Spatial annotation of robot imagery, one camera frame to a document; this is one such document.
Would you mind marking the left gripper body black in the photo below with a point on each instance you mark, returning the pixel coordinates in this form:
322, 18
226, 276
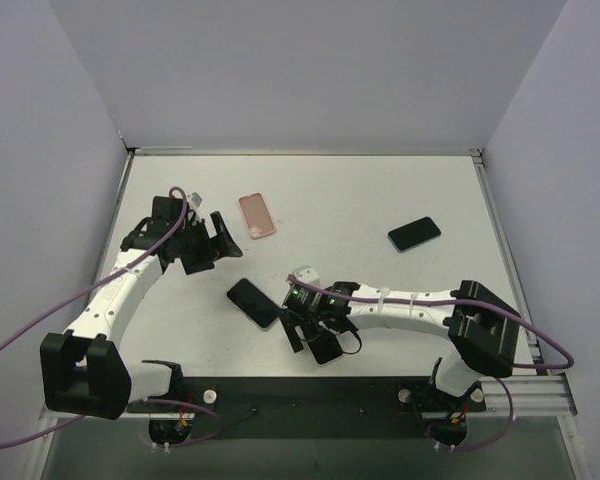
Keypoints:
206, 245

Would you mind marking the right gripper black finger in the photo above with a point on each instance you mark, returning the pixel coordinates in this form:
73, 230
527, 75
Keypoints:
289, 328
319, 336

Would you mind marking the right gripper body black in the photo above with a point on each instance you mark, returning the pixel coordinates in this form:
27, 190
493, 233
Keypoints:
296, 323

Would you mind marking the pink phone case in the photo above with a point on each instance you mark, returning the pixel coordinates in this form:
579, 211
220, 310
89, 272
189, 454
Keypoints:
257, 217

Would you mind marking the teal phone black screen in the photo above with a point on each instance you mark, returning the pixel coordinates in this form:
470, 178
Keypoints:
413, 234

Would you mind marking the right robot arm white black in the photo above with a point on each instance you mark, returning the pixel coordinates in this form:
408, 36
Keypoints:
484, 335

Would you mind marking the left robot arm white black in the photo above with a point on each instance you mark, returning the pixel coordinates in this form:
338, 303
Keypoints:
83, 371

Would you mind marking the phone in white case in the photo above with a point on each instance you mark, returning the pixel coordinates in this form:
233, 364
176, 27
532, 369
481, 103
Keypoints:
254, 303

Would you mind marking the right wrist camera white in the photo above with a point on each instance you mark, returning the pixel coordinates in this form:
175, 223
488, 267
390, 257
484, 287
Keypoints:
305, 276

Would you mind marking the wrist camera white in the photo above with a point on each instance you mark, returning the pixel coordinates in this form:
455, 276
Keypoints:
196, 200
305, 276

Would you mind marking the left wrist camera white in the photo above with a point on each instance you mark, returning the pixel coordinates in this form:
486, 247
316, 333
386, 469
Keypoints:
196, 200

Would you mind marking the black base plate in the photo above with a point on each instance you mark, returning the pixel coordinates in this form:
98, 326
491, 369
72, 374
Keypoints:
322, 408

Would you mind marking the aluminium front rail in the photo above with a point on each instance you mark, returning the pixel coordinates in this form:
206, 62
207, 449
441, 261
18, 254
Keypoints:
526, 395

